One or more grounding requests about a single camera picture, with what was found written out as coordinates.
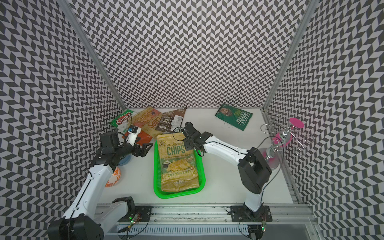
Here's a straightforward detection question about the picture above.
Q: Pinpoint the green red Chuba bag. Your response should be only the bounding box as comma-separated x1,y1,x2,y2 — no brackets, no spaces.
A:
110,109,137,132

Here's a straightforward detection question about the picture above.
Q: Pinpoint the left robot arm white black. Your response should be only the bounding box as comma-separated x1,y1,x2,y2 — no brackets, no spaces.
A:
47,126,153,240

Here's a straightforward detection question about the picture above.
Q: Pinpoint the chrome pink cup stand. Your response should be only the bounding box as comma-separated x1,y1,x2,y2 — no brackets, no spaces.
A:
260,118,315,170

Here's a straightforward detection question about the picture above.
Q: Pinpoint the orange patterned bowl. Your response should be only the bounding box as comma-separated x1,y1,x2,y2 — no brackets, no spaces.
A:
105,167,121,188

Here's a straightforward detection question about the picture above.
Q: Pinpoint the orange Chips bag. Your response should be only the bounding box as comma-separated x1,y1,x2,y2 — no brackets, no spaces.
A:
132,107,164,139

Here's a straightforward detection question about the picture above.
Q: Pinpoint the green Real chips bag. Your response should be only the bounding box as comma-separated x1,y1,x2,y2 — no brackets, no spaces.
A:
215,104,253,131

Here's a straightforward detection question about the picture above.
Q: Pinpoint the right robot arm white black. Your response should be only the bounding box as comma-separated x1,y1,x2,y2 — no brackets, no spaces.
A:
181,122,284,220

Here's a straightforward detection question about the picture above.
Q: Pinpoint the red orange snack bag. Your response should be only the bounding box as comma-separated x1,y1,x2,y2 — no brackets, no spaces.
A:
121,132,153,146

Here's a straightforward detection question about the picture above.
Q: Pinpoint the green plastic basket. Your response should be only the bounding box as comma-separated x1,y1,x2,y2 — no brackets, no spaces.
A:
153,142,206,200

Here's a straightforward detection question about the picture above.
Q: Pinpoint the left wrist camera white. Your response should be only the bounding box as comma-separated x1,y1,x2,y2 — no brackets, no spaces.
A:
127,125,142,146

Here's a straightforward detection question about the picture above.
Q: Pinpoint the aluminium front rail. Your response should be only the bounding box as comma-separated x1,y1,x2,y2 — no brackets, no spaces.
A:
136,204,317,225

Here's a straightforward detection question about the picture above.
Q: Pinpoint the blue bowl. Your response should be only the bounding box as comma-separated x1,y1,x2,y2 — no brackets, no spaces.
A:
118,155,132,166

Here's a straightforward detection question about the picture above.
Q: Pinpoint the brown dark snack bag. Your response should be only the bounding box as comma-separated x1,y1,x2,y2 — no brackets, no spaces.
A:
156,108,186,133

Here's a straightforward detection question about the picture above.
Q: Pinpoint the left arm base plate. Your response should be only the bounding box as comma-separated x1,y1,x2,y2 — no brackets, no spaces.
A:
118,206,152,223

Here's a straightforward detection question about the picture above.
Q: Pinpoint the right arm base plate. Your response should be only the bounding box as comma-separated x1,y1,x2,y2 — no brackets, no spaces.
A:
229,205,273,223

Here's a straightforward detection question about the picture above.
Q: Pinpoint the yellow green Chips bag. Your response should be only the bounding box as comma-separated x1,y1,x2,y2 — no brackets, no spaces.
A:
157,133,200,193

